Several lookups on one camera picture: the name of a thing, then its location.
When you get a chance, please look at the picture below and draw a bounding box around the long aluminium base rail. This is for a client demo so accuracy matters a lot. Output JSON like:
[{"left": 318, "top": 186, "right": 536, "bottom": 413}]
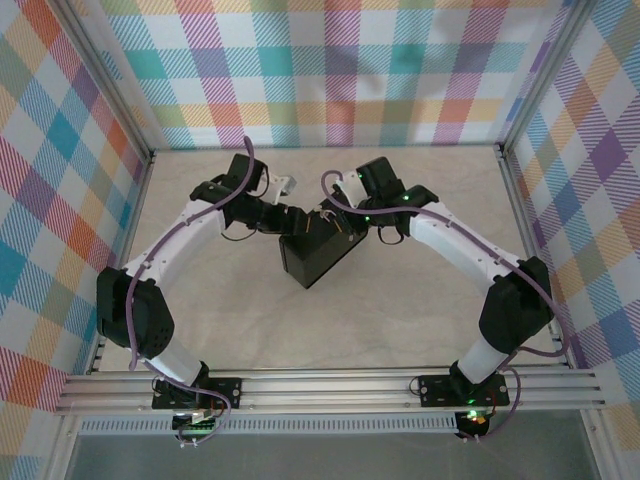
[{"left": 53, "top": 369, "right": 606, "bottom": 415}]

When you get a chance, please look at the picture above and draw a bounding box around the black box with painted lid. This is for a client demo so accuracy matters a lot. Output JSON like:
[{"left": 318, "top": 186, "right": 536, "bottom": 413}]
[{"left": 277, "top": 197, "right": 369, "bottom": 290}]

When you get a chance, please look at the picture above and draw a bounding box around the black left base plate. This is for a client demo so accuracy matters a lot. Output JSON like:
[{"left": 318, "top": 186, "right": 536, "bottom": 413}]
[{"left": 152, "top": 377, "right": 244, "bottom": 411}]

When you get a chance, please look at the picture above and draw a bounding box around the aluminium frame post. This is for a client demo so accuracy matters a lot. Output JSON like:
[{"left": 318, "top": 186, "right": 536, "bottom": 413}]
[
  {"left": 58, "top": 0, "right": 157, "bottom": 164},
  {"left": 499, "top": 0, "right": 604, "bottom": 151}
]

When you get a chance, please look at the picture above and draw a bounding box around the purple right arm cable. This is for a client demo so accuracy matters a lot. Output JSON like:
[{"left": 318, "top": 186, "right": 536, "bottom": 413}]
[{"left": 321, "top": 169, "right": 566, "bottom": 444}]

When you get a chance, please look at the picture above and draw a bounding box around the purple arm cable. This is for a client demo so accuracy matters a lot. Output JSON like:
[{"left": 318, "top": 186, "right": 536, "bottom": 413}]
[
  {"left": 321, "top": 169, "right": 566, "bottom": 444},
  {"left": 127, "top": 135, "right": 259, "bottom": 449}
]

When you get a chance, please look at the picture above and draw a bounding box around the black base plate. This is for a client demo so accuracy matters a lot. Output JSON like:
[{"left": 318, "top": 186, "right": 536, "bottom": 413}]
[
  {"left": 418, "top": 373, "right": 511, "bottom": 407},
  {"left": 152, "top": 377, "right": 244, "bottom": 411}
]

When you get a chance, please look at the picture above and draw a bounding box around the slotted grey cable duct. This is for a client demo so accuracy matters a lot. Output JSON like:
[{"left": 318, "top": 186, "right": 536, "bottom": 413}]
[{"left": 79, "top": 418, "right": 461, "bottom": 435}]

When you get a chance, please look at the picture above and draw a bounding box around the thin black left gripper cable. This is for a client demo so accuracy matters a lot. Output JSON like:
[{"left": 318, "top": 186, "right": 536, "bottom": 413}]
[{"left": 219, "top": 224, "right": 261, "bottom": 242}]

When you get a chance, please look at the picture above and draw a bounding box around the thin black right gripper cable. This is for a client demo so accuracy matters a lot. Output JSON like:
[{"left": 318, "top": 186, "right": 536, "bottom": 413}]
[{"left": 374, "top": 224, "right": 409, "bottom": 246}]

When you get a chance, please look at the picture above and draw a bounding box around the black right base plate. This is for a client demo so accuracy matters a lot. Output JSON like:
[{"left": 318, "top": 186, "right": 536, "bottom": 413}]
[{"left": 418, "top": 373, "right": 511, "bottom": 407}]

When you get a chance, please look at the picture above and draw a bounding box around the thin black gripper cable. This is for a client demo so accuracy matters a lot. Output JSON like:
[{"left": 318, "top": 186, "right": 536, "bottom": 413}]
[
  {"left": 219, "top": 224, "right": 261, "bottom": 242},
  {"left": 374, "top": 224, "right": 409, "bottom": 246}
]

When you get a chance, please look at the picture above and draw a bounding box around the aluminium frame leg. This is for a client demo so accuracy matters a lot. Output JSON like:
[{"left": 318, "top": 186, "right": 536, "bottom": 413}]
[
  {"left": 44, "top": 412, "right": 84, "bottom": 480},
  {"left": 579, "top": 407, "right": 616, "bottom": 480}
]

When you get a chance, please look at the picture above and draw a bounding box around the aluminium side rail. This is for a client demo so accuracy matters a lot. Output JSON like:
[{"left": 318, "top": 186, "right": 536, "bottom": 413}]
[
  {"left": 87, "top": 149, "right": 159, "bottom": 376},
  {"left": 497, "top": 142, "right": 574, "bottom": 371}
]

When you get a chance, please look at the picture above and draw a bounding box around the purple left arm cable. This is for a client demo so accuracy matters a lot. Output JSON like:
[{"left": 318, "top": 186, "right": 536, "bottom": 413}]
[{"left": 127, "top": 135, "right": 259, "bottom": 449}]

